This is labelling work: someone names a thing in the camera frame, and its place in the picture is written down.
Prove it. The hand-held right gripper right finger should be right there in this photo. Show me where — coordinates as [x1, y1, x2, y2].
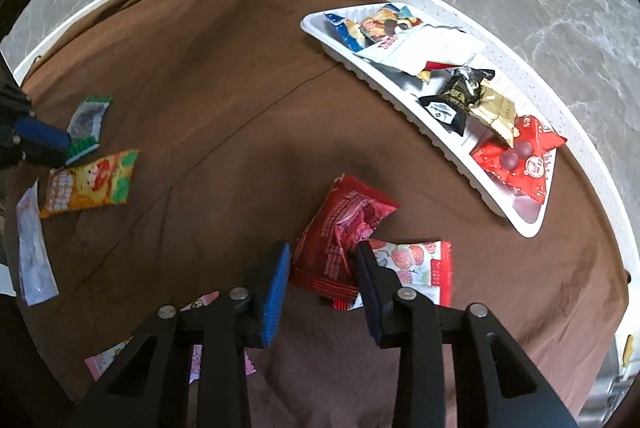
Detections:
[354, 241, 581, 428]

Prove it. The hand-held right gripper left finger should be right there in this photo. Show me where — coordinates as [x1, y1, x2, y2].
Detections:
[65, 242, 292, 428]

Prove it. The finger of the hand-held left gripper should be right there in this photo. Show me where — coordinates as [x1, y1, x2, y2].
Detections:
[0, 73, 36, 119]
[0, 115, 73, 169]

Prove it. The small green snack packet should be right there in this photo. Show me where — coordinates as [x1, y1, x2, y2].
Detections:
[65, 96, 113, 166]

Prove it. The small red snack packet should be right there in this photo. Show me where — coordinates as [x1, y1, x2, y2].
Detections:
[289, 174, 400, 311]

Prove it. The white plastic tray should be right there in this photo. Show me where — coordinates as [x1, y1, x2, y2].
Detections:
[300, 3, 568, 239]

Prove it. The black triangular snack packet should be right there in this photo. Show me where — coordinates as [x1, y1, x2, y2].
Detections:
[419, 93, 471, 136]

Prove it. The big red chocolate packet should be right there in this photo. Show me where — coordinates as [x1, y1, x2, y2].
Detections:
[470, 115, 568, 204]

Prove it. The gold snack packet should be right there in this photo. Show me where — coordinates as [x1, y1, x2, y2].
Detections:
[467, 83, 518, 146]

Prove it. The black cookie snack packet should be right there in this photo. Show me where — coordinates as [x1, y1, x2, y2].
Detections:
[442, 66, 496, 106]

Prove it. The long white snack packet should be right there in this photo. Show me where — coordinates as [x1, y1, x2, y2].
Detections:
[357, 24, 487, 74]

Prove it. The blue cake snack packet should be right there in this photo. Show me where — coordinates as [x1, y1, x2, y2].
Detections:
[322, 10, 373, 54]

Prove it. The blue panda snack packet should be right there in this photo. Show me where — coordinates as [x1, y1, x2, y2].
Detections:
[360, 4, 426, 46]

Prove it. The red fruit print snack packet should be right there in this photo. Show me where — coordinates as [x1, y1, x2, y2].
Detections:
[332, 238, 453, 311]

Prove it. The orange snack packet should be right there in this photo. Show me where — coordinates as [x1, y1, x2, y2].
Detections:
[39, 149, 140, 219]

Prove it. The clear white snack packet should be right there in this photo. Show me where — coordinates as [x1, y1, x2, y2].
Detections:
[15, 181, 60, 306]

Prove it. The brown cloth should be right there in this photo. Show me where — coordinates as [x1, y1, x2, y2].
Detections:
[5, 0, 631, 428]

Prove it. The pink cartoon snack packet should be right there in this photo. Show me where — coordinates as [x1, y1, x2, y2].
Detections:
[84, 291, 257, 384]

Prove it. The steel sink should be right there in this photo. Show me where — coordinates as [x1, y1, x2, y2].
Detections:
[585, 333, 640, 428]

